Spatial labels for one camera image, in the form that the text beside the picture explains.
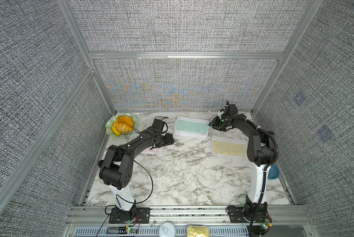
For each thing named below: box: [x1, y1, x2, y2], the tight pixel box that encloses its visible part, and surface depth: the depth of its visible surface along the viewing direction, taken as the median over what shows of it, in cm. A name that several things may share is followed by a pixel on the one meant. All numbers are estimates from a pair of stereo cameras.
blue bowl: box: [267, 163, 280, 180], surface depth 87 cm
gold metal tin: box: [186, 225, 210, 237], surface depth 67 cm
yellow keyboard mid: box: [211, 137, 249, 158], surface depth 100 cm
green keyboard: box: [173, 116, 210, 137], surface depth 108 cm
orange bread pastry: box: [111, 115, 134, 136], surface depth 105 cm
